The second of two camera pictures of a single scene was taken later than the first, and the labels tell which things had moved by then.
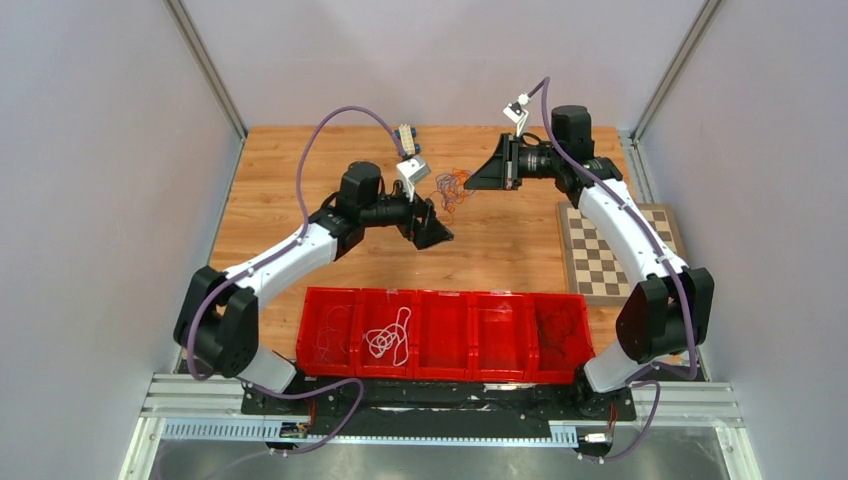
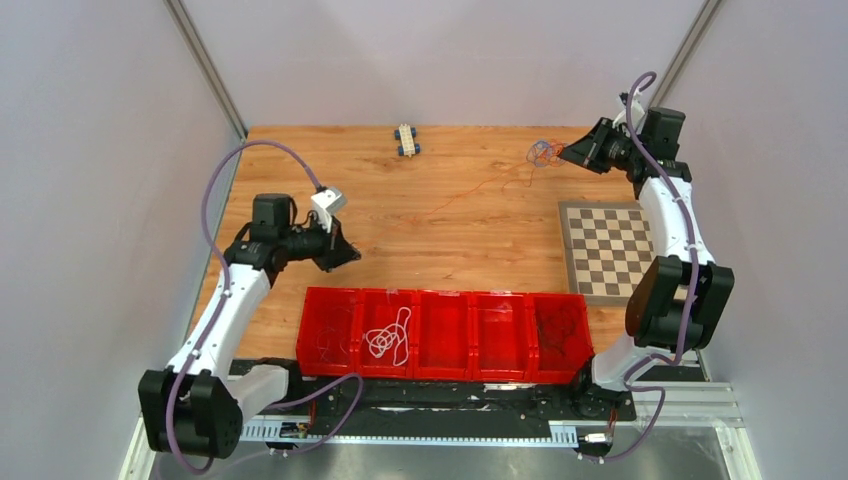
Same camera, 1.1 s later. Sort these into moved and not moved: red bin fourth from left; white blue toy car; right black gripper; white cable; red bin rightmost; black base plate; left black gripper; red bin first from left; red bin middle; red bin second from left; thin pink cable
Moved: left black gripper; thin pink cable; right black gripper
Not moved: white cable; red bin middle; white blue toy car; red bin first from left; red bin second from left; red bin fourth from left; red bin rightmost; black base plate
